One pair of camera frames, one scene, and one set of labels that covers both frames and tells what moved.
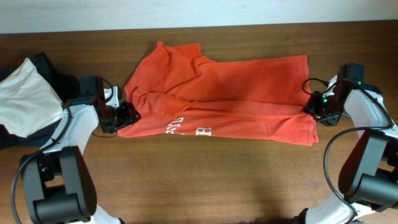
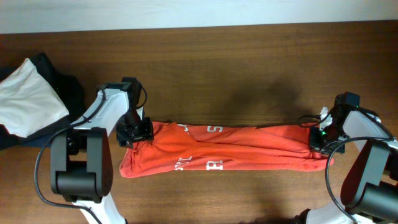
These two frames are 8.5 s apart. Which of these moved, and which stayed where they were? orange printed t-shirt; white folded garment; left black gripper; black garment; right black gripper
Moved: right black gripper; left black gripper; orange printed t-shirt
Stayed: white folded garment; black garment
